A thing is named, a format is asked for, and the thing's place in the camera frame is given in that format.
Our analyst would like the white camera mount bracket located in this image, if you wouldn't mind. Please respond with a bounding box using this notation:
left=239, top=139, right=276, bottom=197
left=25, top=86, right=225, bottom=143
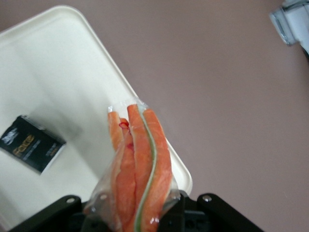
left=269, top=0, right=309, bottom=52

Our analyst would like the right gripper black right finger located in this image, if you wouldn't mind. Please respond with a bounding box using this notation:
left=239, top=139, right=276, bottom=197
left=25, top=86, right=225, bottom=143
left=159, top=190, right=266, bottom=232

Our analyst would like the beige plastic tray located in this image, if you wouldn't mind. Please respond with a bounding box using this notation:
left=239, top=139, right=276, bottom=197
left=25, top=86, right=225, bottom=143
left=0, top=5, right=193, bottom=232

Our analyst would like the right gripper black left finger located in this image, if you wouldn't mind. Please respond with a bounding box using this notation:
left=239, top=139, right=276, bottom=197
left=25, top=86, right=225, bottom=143
left=0, top=194, right=107, bottom=232

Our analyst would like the triangle sandwich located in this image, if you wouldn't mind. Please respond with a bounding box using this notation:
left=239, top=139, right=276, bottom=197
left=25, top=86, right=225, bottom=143
left=83, top=98, right=182, bottom=232

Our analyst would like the small black box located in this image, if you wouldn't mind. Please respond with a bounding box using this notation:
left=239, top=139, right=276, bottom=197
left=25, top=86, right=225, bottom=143
left=0, top=115, right=67, bottom=175

